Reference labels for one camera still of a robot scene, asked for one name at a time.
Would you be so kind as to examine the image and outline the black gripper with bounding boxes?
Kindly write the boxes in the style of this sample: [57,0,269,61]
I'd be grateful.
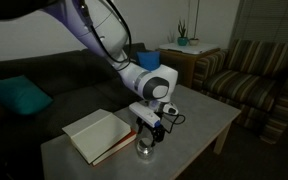
[135,111,167,148]

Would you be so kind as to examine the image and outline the glass candle jar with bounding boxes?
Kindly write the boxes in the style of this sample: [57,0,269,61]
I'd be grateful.
[135,146,155,161]

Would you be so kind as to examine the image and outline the red hardcover book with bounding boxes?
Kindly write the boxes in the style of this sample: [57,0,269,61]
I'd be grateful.
[91,129,138,167]

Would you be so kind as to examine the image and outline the small white wrist connector box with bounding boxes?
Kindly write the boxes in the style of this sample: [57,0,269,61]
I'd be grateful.
[163,102,179,116]

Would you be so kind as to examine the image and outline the white hardcover book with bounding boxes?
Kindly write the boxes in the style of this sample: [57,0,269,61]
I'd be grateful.
[61,108,132,165]

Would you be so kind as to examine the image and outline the blue throw cushion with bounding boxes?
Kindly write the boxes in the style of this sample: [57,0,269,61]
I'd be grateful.
[136,50,161,72]

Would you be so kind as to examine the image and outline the wooden coffee table leg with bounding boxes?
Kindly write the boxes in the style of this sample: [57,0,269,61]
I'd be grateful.
[213,122,233,156]

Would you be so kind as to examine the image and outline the wooden side table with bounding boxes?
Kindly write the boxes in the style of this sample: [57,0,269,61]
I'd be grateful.
[157,47,222,89]

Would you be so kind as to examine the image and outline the white flat board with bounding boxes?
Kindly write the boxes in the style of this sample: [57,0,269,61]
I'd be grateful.
[158,42,220,55]

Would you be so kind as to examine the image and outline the teal pot with plant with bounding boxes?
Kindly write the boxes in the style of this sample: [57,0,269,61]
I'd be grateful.
[177,19,189,47]

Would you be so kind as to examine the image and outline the small white plant pot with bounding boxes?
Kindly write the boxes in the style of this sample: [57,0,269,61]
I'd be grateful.
[187,0,202,47]

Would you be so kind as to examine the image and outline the striped armchair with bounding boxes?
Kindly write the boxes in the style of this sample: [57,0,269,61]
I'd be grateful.
[192,39,288,145]

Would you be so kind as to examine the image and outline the dark grey fabric sofa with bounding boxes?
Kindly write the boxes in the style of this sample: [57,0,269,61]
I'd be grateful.
[0,42,180,180]

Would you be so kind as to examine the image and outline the teal throw cushion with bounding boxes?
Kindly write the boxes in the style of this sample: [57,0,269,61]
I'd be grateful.
[0,74,54,116]

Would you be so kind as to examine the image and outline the window blinds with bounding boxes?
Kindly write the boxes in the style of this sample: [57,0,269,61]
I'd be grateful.
[230,0,288,46]

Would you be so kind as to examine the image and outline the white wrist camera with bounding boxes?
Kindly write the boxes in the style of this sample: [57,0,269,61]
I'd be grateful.
[128,101,162,128]

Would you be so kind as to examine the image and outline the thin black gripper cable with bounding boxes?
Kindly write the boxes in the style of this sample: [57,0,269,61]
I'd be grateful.
[162,111,187,134]

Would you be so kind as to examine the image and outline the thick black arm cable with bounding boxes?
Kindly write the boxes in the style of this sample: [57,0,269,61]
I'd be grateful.
[78,0,133,72]

